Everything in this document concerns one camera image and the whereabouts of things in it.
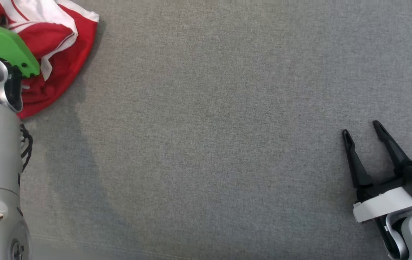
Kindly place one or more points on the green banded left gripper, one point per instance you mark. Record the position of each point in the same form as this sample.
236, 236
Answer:
3, 43

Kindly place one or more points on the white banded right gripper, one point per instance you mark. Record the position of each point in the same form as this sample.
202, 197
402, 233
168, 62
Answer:
382, 204

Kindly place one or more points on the red garment with white trim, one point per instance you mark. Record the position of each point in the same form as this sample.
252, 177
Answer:
83, 50

